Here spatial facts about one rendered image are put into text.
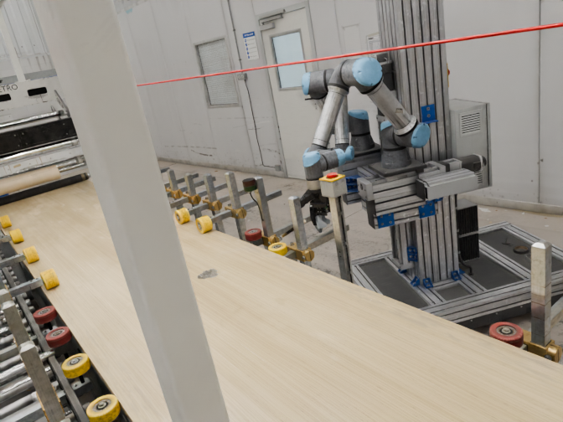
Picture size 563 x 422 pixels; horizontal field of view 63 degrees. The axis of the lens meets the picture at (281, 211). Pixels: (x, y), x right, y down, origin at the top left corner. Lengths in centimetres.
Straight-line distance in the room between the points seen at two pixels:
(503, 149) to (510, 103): 40
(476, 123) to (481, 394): 177
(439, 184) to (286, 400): 145
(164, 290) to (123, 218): 8
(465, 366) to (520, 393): 14
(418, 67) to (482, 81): 188
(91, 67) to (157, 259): 17
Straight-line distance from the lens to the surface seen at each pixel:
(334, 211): 174
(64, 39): 40
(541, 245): 132
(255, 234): 217
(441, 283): 292
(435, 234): 281
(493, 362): 128
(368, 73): 202
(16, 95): 461
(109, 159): 41
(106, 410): 137
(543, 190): 441
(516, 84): 428
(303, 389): 123
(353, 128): 281
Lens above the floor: 170
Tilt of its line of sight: 19 degrees down
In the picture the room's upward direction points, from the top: 11 degrees counter-clockwise
